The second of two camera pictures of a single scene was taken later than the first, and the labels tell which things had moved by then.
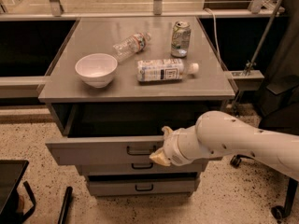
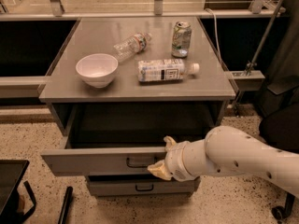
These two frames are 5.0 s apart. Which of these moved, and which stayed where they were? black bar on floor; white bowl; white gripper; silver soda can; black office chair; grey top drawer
Moved: grey top drawer; white gripper
Stayed: black bar on floor; silver soda can; black office chair; white bowl
